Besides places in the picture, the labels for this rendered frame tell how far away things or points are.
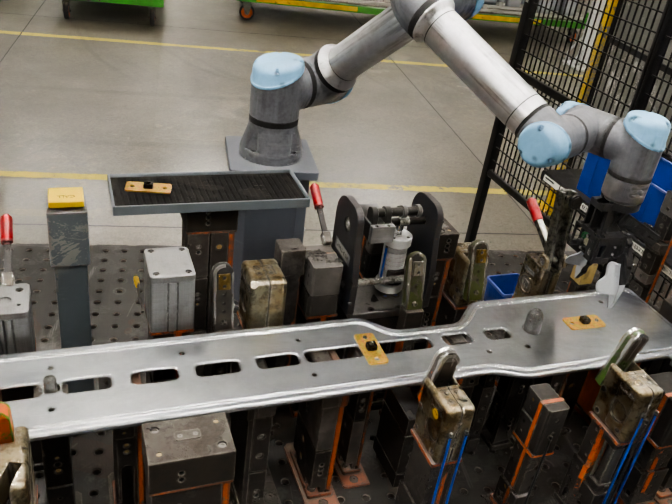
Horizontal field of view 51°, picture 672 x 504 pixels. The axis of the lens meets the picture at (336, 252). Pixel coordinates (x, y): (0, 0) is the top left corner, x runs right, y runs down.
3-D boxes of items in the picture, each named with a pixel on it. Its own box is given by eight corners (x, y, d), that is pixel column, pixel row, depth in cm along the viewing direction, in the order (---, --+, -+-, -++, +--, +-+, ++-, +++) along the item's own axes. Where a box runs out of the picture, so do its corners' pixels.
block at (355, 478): (343, 489, 136) (366, 374, 122) (322, 440, 146) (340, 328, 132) (369, 484, 138) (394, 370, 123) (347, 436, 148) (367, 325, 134)
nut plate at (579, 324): (572, 330, 139) (573, 325, 138) (561, 319, 142) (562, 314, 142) (606, 326, 142) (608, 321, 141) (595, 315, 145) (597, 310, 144)
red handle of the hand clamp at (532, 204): (548, 262, 148) (525, 196, 154) (542, 266, 150) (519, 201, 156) (565, 260, 149) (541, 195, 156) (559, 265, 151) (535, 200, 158)
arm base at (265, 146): (237, 140, 175) (239, 101, 170) (297, 142, 178) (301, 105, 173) (241, 165, 162) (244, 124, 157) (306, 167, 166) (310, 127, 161)
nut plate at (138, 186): (124, 191, 131) (123, 185, 131) (126, 182, 135) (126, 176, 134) (170, 194, 133) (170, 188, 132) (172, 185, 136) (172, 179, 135)
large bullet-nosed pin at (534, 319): (526, 341, 137) (535, 314, 133) (517, 331, 139) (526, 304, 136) (540, 339, 138) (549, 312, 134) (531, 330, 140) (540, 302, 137)
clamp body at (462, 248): (427, 404, 160) (463, 265, 142) (407, 372, 169) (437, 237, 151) (463, 399, 163) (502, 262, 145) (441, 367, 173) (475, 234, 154)
